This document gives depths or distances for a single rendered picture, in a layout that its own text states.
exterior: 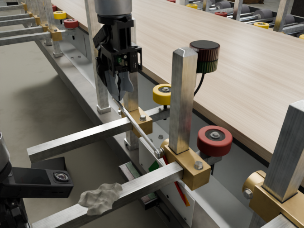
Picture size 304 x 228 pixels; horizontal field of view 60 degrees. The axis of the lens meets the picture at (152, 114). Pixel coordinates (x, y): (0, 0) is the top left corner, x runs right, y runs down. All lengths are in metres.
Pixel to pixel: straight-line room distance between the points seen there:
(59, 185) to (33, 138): 1.82
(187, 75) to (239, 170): 0.40
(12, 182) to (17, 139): 1.88
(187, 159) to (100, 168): 1.29
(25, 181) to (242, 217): 0.61
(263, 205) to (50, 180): 0.33
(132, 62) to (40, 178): 0.29
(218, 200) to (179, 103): 0.42
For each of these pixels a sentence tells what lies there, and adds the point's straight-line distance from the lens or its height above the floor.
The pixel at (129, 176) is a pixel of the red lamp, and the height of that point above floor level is 0.70.
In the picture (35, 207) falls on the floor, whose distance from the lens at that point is 1.75.
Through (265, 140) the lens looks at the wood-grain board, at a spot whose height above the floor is 0.90.
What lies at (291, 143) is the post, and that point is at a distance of 0.38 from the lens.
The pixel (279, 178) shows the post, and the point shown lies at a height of 1.01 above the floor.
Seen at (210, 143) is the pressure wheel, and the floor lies 0.91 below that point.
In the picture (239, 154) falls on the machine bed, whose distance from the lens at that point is 0.80.
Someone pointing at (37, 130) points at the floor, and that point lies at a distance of 2.35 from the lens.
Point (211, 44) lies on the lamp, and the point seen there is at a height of 1.11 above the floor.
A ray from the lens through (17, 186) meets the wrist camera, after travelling 0.43.
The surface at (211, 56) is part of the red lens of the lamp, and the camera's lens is 0.53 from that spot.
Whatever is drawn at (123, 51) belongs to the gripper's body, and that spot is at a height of 1.10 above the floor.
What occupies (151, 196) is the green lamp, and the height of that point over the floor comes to 0.70.
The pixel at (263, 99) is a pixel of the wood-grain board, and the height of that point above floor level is 0.90.
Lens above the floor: 1.28
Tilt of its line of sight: 33 degrees down
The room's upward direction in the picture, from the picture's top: straight up
